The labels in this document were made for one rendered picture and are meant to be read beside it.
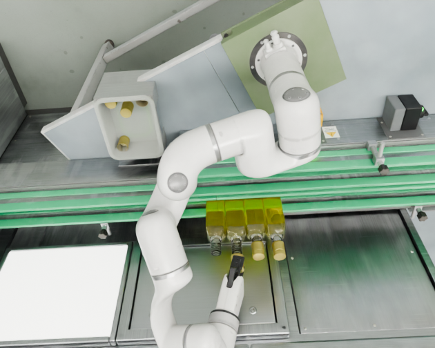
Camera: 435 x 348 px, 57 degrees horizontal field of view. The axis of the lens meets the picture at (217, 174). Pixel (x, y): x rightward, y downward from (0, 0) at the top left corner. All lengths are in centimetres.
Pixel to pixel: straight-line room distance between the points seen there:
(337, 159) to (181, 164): 57
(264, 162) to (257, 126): 9
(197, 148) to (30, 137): 137
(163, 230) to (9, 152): 130
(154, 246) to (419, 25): 92
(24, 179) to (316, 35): 101
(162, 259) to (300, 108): 42
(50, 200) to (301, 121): 85
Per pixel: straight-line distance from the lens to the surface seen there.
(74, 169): 142
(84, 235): 150
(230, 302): 99
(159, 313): 93
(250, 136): 82
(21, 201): 142
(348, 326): 122
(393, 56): 129
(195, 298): 121
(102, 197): 131
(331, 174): 127
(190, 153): 79
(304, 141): 88
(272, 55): 105
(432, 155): 131
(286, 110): 84
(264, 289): 121
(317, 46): 113
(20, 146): 203
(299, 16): 109
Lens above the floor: 182
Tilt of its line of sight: 48 degrees down
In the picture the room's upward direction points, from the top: 179 degrees clockwise
